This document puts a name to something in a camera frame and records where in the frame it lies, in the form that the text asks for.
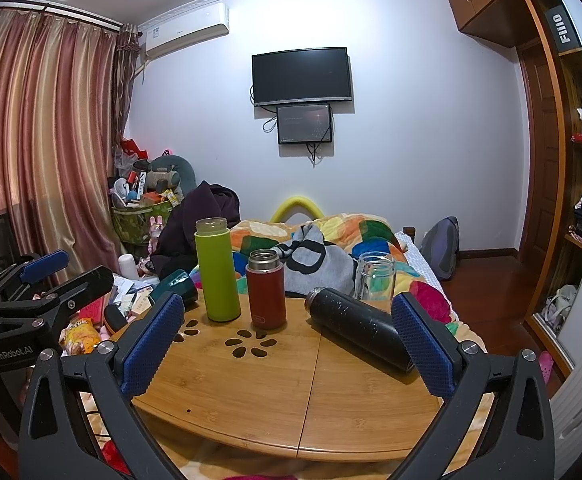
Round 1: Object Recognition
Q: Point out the pink bunny toy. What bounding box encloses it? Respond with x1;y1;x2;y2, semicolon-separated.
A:
147;214;168;242

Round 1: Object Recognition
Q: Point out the small wall monitor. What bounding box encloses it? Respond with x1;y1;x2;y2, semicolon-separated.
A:
276;103;334;146

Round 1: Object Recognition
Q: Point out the red bag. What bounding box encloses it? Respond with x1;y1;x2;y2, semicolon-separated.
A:
117;138;150;162

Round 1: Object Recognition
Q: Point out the grey and black garment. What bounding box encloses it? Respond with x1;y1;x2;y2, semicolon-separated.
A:
270;222;360;299

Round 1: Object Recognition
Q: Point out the yellow foam arch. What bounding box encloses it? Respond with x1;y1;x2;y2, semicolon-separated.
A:
269;197;325;224

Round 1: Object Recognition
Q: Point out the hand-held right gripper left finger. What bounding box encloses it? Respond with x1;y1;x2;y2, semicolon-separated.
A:
18;291;188;480

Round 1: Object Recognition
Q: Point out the peach floral blanket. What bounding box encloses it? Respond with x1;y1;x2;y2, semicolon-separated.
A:
0;310;498;480

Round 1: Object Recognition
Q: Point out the white air conditioner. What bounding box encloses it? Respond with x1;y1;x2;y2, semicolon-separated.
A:
143;2;231;60

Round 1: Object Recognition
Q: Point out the green thermos cup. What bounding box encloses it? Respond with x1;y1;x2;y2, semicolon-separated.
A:
194;217;242;323

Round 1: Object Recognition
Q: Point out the pink striped curtain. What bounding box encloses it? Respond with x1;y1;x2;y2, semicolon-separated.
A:
0;2;140;288

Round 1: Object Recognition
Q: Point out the green storage basket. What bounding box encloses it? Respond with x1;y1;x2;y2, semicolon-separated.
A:
112;202;182;257

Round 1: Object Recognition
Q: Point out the dark teal case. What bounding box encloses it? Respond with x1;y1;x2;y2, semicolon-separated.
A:
150;269;198;307

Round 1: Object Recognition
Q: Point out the bamboo bed table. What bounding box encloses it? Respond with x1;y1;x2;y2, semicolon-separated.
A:
130;287;478;462

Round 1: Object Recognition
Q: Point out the clear glass cup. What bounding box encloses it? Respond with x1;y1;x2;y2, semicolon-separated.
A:
353;252;396;304

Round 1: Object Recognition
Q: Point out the grey green plush pillow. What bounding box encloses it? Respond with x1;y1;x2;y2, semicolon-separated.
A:
148;154;198;197

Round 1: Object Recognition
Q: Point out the colourful patchwork blanket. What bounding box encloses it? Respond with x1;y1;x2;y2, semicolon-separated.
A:
190;214;472;352

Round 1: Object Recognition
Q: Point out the wooden wardrobe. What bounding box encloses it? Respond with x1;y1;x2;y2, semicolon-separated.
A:
446;0;582;378

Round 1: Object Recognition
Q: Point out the grey handbag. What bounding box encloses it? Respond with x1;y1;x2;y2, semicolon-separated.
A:
545;284;580;335

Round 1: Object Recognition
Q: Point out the wall television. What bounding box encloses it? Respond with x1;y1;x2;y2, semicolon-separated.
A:
251;46;354;108

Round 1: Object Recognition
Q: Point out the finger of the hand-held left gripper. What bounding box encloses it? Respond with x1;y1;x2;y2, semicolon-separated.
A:
0;249;70;313
0;266;116;333

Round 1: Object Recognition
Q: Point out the grey backpack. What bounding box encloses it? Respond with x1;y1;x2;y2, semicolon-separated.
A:
418;216;461;282

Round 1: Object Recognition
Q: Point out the black thermos cup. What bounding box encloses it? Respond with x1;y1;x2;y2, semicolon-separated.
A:
306;286;418;374

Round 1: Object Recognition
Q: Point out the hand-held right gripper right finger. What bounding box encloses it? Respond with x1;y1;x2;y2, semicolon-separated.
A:
390;291;558;480

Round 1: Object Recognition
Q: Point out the dark purple jacket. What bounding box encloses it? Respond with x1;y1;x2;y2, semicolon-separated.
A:
150;180;242;282

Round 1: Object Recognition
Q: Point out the red thermos cup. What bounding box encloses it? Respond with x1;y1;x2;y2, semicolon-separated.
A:
245;249;288;331

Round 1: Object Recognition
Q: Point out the black box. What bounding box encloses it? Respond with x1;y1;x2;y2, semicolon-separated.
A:
545;2;580;57

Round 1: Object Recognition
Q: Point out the black glasses case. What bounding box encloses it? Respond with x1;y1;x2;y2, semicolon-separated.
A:
102;304;128;334

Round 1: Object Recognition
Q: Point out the yellow snack bag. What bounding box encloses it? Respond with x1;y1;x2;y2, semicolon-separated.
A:
60;318;102;355

